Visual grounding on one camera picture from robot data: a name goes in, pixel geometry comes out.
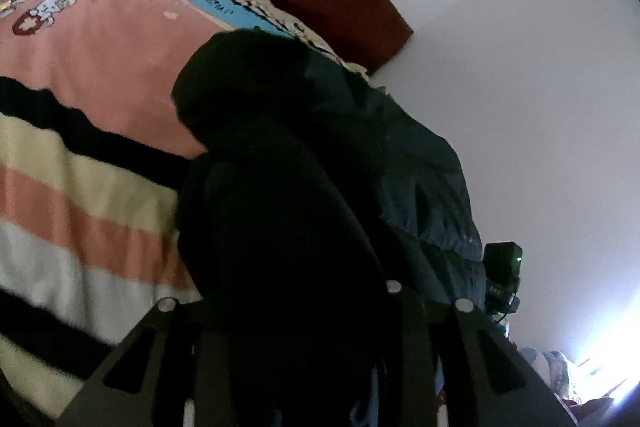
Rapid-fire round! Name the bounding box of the large black garment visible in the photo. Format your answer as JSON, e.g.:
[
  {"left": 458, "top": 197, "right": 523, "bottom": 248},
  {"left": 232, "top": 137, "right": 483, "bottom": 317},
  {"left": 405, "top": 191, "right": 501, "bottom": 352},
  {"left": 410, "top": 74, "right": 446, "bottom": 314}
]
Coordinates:
[{"left": 172, "top": 30, "right": 485, "bottom": 426}]

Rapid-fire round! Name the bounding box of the pink striped cartoon bed blanket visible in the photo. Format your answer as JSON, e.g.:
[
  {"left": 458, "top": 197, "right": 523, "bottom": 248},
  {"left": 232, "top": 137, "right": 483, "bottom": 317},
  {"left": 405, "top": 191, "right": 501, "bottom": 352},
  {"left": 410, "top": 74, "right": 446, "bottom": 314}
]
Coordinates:
[{"left": 0, "top": 0, "right": 371, "bottom": 423}]

